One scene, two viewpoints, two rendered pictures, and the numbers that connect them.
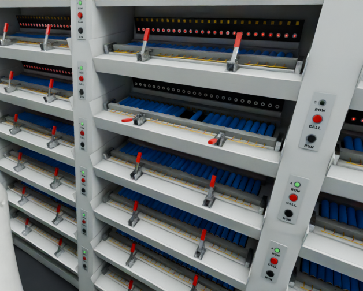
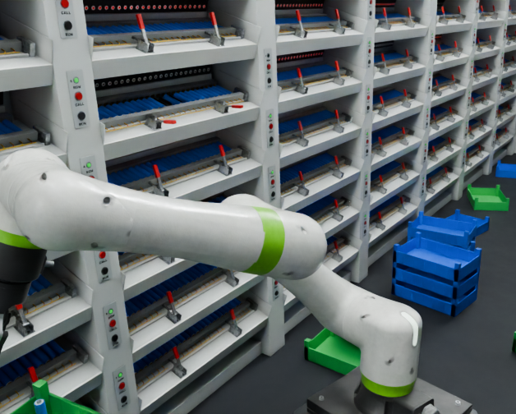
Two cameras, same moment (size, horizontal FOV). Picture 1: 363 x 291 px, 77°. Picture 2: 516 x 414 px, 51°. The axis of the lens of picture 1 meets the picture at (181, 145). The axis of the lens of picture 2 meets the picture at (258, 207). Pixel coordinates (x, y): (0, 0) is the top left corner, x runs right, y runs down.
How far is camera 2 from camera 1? 1.44 m
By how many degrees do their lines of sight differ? 72
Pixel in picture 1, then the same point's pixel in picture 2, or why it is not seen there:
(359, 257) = (292, 148)
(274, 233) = (268, 160)
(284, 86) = (251, 49)
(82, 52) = (74, 57)
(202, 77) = (206, 55)
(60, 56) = (27, 71)
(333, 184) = (280, 106)
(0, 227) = not seen: hidden behind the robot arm
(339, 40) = (265, 15)
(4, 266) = not seen: hidden behind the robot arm
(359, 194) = (287, 106)
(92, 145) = not seen: hidden behind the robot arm
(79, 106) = (78, 140)
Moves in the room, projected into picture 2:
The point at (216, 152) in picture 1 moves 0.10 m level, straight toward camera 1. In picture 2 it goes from (227, 118) to (259, 119)
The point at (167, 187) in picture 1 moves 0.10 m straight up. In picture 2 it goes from (193, 184) to (190, 150)
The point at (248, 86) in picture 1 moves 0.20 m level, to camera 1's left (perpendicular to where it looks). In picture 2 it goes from (233, 55) to (213, 61)
